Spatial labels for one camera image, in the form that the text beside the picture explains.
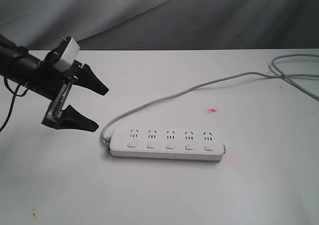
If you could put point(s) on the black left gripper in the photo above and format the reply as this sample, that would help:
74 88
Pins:
48 82

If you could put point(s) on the white five-outlet power strip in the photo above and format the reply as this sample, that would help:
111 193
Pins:
167 143

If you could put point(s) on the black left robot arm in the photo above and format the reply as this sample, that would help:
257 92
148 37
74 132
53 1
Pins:
13 62

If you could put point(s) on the grey backdrop cloth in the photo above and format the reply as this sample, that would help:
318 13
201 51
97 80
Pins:
162 24

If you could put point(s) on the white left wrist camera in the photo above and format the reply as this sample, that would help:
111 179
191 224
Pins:
63 56

